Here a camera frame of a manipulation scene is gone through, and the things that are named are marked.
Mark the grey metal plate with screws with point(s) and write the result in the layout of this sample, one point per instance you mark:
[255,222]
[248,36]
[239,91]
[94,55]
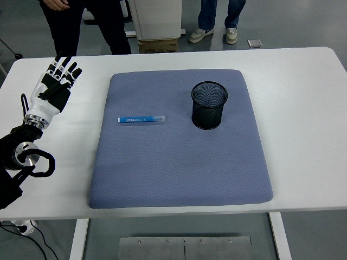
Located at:
[162,249]

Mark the person in dark trousers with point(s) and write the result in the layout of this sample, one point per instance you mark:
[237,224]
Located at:
[65,27]

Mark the small square metal floor plate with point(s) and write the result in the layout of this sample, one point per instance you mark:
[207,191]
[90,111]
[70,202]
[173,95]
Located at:
[255,43]

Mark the white table leg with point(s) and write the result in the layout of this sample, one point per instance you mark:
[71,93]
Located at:
[280,238]
[78,238]

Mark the white power strip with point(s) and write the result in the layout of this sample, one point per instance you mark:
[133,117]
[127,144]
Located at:
[25,228]

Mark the blue-grey textured mat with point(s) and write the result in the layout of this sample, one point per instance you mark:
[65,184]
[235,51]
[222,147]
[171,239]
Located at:
[176,162]

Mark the person in blue jeans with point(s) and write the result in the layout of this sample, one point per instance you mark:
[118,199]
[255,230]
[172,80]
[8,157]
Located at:
[208,13]

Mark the white pedestal cabinet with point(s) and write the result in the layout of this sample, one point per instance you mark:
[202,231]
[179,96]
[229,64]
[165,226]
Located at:
[160,19]

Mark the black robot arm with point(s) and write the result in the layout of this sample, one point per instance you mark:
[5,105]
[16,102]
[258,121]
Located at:
[16,135]

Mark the black mesh pen holder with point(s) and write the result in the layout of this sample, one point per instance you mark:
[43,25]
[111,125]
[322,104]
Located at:
[208,116]

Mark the brown cardboard box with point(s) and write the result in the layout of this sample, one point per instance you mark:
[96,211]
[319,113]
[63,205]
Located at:
[158,46]

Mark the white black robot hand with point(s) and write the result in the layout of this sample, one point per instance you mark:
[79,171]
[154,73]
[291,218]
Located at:
[44,107]

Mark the blue marker pen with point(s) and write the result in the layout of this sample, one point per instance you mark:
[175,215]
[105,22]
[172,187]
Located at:
[135,119]

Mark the grey chair base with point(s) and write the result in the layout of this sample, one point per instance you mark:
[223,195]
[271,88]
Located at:
[16,55]

